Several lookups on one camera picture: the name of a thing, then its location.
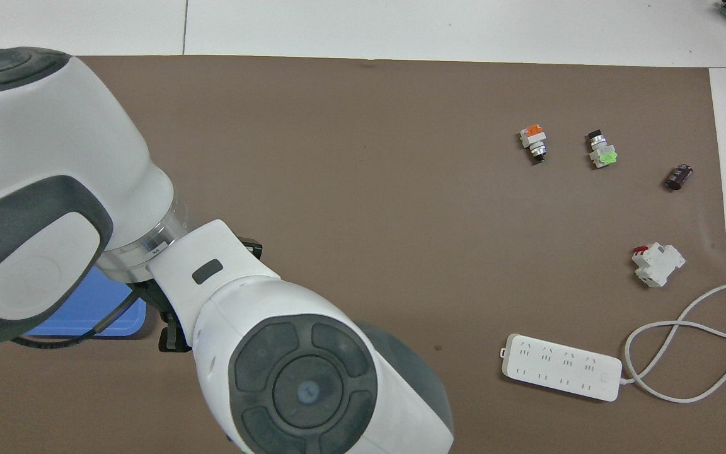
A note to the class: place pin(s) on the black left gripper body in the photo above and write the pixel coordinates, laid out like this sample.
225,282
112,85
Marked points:
171,334

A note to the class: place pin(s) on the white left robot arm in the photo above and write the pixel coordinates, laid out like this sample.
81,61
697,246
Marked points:
35,126

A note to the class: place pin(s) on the blue plastic tray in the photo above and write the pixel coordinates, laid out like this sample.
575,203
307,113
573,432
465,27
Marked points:
98,309

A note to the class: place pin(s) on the brown table mat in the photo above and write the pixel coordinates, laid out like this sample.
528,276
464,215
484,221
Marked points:
401,189

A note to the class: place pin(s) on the white power strip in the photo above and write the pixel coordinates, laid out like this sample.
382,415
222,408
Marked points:
561,369

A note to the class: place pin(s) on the white circuit breaker red lever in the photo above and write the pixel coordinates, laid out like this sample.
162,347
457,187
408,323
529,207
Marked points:
658,263

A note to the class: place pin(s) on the dark cylindrical capacitor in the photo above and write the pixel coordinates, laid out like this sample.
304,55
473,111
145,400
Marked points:
678,176

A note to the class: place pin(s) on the orange selector switch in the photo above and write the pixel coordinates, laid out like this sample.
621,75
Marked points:
533,140

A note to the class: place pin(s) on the green push-button switch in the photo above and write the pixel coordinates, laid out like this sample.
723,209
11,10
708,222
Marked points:
602,152

